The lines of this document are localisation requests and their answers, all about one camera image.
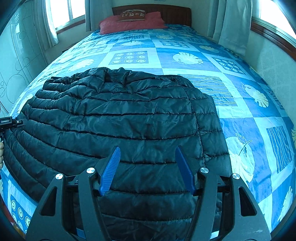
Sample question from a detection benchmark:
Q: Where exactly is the black puffer jacket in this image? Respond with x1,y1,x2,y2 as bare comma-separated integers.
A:
4,68,231,240

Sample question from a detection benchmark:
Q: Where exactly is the person's left hand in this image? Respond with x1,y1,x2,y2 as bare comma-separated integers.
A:
0,141,4,169

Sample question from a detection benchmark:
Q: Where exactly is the white wardrobe with circles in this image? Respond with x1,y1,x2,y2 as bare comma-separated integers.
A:
1,1,47,117

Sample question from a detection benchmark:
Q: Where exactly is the blue patterned bed sheet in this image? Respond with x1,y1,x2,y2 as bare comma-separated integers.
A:
13,25,295,230

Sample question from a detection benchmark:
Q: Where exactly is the grey curtain left of window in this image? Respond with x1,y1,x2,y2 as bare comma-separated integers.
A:
33,0,59,51

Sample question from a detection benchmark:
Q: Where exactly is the bright window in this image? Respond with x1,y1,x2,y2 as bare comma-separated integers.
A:
49,0,85,30

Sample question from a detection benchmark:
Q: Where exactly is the red pillow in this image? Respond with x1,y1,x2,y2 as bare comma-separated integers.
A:
99,11,167,35

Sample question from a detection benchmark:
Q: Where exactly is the grey side window curtain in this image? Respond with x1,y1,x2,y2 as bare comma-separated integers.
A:
207,0,252,57

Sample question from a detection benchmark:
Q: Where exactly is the dark wooden headboard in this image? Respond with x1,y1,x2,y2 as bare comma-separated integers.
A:
112,4,192,27

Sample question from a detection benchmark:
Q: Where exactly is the brown embroidered cushion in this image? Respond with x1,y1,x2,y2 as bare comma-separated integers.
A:
117,9,146,22

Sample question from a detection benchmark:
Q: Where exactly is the side window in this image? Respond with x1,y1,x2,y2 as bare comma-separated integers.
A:
252,1,295,43

